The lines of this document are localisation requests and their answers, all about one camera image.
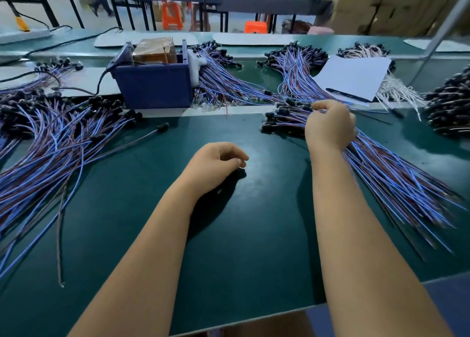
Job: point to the person's left hand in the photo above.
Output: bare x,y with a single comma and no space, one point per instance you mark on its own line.
211,168

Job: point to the person's right hand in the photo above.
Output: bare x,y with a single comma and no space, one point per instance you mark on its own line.
330,127

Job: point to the blue plastic tester box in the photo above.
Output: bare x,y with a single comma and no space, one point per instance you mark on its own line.
153,87

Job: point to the person's right forearm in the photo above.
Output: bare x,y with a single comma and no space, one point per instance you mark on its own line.
382,252

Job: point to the person's left forearm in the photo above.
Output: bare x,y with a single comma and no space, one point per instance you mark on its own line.
136,274

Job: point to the white power strip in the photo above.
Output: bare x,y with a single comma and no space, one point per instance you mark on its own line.
22,36

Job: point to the black pen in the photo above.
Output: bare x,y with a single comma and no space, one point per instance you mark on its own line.
349,95

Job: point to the white paper sheet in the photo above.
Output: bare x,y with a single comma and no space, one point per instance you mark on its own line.
354,76

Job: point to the pink plastic stool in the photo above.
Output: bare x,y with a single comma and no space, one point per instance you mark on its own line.
320,30

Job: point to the white flat mat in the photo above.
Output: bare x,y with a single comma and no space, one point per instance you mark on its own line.
440,44
255,39
147,39
88,82

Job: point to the orange plastic stool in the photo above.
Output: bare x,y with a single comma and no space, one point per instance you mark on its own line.
172,16
256,27

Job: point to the brown cardboard block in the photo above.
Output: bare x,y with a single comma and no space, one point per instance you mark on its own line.
154,51

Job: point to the stack of large cardboard boxes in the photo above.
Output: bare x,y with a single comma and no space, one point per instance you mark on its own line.
396,6

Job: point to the grey metal pole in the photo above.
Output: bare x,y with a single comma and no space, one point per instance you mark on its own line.
444,28

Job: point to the thin black stand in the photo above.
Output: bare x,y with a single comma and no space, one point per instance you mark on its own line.
204,3

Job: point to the orange plug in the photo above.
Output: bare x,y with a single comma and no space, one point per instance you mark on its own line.
23,24

